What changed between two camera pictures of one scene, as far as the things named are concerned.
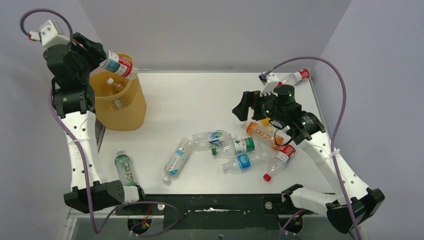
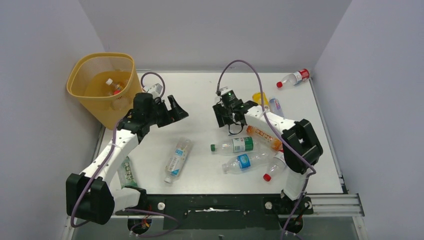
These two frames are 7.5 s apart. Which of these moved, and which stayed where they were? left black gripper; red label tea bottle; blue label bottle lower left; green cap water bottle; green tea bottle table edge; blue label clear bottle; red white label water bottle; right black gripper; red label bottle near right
Moved: red white label water bottle; left black gripper; right black gripper
Stayed: blue label clear bottle; red label bottle near right; blue label bottle lower left; red label tea bottle; green cap water bottle; green tea bottle table edge
